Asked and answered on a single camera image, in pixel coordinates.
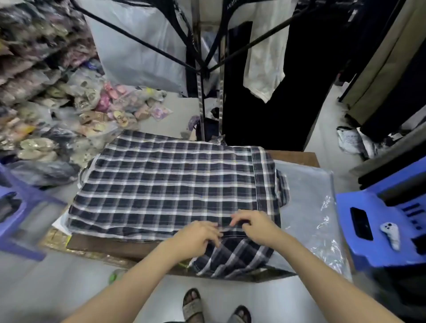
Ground person's right hand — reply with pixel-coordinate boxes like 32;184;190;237
229;209;284;249

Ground person's left hand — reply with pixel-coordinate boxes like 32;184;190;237
172;220;223;264

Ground dark blue plaid shirt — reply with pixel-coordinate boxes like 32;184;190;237
65;129;290;279

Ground person's left forearm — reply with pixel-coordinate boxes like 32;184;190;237
63;240;187;323

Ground person's right forearm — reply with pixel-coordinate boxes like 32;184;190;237
266;230;404;323

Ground clear plastic bag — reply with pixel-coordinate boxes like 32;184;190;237
266;160;353;281

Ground grey sandal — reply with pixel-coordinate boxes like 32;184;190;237
182;288;205;323
228;305;252;323

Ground green bottle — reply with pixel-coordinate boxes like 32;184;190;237
109;268;128;285

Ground blue plastic stool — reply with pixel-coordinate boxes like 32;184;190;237
335;156;426;271
0;164;68;262

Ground black hanging garment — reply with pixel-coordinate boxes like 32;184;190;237
222;0;354;152

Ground white printed plastic bag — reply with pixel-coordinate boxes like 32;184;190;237
336;126;404;159

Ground white handheld controller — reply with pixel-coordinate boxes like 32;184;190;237
380;222;401;251

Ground black metal clothes rack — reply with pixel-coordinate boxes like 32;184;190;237
71;0;315;142

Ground white hanging garment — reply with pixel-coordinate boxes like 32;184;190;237
242;0;299;104

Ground white plastic hanging bag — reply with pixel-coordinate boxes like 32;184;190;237
77;0;201;98

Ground pile of bagged sandals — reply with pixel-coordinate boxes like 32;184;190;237
0;0;174;187

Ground olive hanging garment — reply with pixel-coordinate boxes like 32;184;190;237
342;0;426;126

